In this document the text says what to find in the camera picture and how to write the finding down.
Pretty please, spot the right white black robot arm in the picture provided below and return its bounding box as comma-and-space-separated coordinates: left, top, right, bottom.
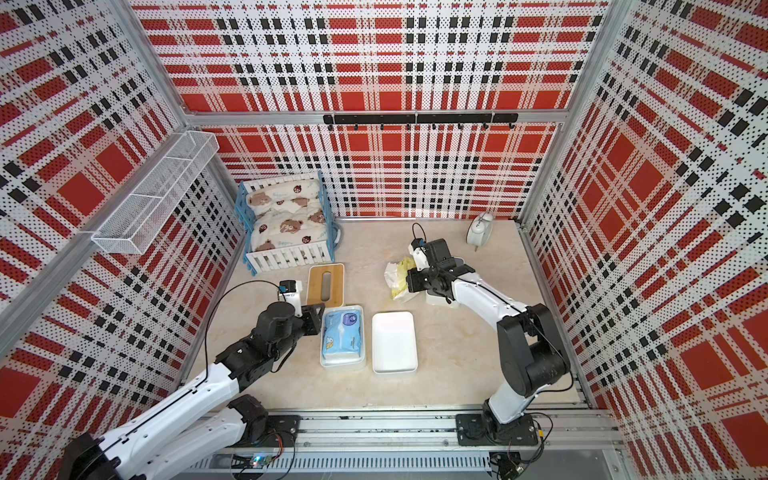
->
406, 238, 571, 445

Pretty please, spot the green circuit board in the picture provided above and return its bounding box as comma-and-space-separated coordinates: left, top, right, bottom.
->
231, 453, 280, 470

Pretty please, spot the wooden tissue box lid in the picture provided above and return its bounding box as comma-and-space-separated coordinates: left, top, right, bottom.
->
306, 263, 345, 308

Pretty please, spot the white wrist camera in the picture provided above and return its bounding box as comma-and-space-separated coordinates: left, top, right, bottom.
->
408, 238, 429, 271
278, 280, 303, 317

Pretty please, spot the blue tissue paper pack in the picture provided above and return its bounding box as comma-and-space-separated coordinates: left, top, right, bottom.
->
322, 308, 364, 363

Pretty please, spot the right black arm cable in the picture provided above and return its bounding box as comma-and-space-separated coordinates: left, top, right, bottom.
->
410, 222, 575, 394

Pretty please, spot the white tissue box base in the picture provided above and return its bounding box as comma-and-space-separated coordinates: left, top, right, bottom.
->
372, 311, 419, 376
318, 304, 368, 372

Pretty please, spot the black wall hook rail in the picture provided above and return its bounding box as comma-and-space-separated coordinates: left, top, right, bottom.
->
323, 112, 520, 129

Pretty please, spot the yellow tissue paper pack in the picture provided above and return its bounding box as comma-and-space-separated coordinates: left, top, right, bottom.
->
384, 257, 416, 302

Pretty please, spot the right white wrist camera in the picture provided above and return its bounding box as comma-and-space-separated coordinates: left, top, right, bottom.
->
408, 238, 429, 271

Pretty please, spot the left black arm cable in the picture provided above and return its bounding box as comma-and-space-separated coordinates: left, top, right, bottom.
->
203, 279, 284, 385

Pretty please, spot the white wire mesh shelf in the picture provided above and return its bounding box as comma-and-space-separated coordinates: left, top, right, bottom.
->
91, 130, 219, 255

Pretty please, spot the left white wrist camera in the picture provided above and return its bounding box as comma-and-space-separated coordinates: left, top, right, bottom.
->
278, 280, 303, 317

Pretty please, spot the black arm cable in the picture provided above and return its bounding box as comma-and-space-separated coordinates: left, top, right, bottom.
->
410, 222, 575, 394
203, 279, 284, 385

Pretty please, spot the bear print pillow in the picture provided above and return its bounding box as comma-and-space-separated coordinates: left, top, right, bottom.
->
246, 179, 328, 251

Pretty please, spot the white soap dispenser bottle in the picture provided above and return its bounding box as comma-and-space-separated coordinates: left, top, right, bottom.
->
466, 212, 494, 250

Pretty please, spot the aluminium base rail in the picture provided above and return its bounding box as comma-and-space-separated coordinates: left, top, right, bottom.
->
171, 409, 634, 479

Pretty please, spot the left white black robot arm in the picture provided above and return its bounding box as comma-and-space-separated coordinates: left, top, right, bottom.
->
57, 301, 325, 479

